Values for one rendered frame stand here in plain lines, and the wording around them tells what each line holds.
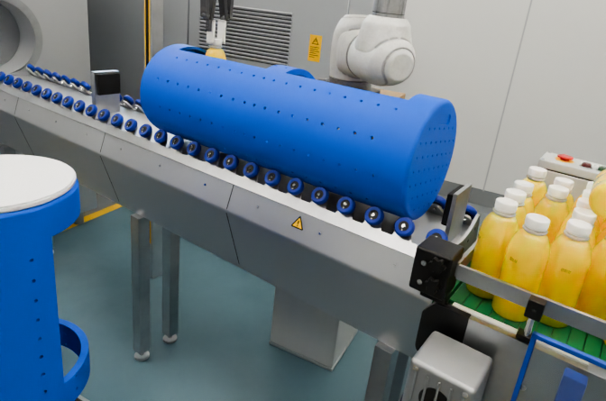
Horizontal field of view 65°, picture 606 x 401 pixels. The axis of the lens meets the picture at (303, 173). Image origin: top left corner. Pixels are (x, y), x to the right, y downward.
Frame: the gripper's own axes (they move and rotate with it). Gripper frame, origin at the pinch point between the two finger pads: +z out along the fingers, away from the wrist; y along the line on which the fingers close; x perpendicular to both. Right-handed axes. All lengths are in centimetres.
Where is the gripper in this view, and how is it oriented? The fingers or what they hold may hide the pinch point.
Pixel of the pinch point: (215, 31)
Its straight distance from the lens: 155.3
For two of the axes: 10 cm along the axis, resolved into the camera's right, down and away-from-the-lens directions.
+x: 8.0, 2.8, -5.3
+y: -5.9, 2.2, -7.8
